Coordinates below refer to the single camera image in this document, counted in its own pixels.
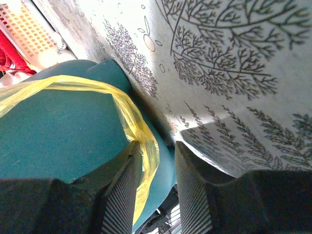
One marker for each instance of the yellow translucent trash bag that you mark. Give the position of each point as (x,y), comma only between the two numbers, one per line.
(132,121)

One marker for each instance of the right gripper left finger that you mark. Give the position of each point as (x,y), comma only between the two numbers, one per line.
(100,202)

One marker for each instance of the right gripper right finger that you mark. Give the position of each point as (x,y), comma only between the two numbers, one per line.
(258,202)

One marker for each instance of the red folded cloth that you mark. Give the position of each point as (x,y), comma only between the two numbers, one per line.
(10,59)

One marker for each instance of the teal plastic trash bin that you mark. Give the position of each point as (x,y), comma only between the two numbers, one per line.
(66,134)

